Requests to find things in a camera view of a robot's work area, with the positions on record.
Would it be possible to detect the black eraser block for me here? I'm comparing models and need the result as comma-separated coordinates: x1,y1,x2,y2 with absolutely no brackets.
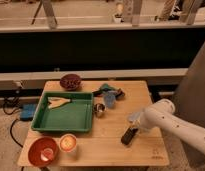
121,127,138,145

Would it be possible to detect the black cable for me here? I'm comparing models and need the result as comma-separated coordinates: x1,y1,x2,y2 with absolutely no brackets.
1,87,24,148

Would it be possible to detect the wooden spatula in tray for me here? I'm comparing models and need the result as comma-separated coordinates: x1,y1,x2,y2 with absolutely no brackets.
48,97,71,109

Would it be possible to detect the wooden table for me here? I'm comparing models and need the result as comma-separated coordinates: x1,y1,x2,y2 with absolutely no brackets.
17,80,170,168

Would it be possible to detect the orange white cup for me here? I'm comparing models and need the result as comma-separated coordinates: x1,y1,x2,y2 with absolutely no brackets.
59,134,77,153

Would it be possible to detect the small metal cup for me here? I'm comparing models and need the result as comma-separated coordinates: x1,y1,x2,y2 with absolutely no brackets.
94,103,105,117

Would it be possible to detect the teal cloth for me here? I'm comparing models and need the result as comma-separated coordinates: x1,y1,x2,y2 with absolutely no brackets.
100,83,117,93

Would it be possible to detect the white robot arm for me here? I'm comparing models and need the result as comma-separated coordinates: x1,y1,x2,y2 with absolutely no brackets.
128,99,205,155

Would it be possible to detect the blue box on floor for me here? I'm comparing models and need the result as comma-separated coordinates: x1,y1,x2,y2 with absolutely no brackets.
20,104,37,121

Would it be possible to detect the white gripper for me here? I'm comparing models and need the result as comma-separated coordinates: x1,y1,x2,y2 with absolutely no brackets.
128,111,150,132

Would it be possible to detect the small clear cup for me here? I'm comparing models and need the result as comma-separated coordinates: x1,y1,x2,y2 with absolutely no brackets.
41,148,54,162

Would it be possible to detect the red bowl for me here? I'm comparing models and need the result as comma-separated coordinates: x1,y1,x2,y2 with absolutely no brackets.
28,137,59,167

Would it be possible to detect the blue plastic cup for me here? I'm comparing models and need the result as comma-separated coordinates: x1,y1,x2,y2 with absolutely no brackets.
103,92,116,108

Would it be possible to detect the green plastic tray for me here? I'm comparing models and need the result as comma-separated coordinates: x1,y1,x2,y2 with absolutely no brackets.
31,91,94,132

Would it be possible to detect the dark brown bowl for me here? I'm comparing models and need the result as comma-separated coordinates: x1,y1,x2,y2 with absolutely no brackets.
60,74,81,91

